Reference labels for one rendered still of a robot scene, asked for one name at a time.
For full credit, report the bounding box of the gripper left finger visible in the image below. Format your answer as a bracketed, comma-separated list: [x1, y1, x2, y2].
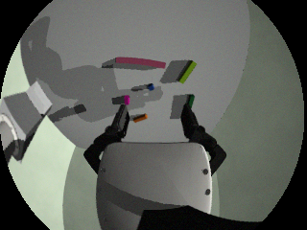
[83, 104, 130, 174]

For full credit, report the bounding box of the lime green rod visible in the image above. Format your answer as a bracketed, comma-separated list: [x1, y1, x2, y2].
[178, 60, 197, 83]

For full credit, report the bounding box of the pink rod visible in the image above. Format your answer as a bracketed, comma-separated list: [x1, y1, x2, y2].
[116, 57, 166, 69]

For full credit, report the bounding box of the orange rod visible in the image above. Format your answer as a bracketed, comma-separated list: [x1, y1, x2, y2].
[133, 114, 148, 123]

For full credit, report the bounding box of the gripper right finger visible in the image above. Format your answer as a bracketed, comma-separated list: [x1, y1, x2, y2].
[180, 103, 226, 176]

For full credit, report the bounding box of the dark green rod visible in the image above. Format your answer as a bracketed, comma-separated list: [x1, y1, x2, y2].
[188, 94, 195, 108]

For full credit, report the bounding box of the short magenta block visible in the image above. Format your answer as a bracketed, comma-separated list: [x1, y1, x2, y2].
[124, 95, 130, 104]

